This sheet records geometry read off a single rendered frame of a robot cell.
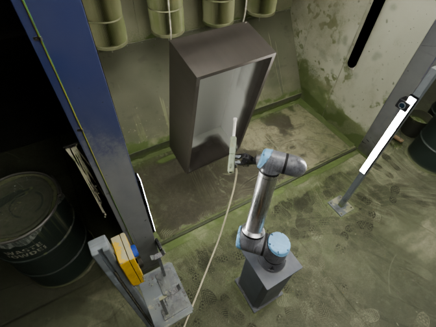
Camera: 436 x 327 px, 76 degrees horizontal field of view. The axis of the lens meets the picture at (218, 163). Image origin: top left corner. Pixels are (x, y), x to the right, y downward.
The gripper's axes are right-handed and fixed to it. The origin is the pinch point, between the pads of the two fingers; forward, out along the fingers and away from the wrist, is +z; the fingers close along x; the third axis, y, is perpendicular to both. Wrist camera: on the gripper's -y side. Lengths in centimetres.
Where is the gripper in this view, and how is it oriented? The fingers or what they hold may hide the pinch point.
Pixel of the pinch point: (231, 159)
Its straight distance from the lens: 227.4
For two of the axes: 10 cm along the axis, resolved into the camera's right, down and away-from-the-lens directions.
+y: 2.2, 3.5, 9.1
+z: -9.7, 0.0, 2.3
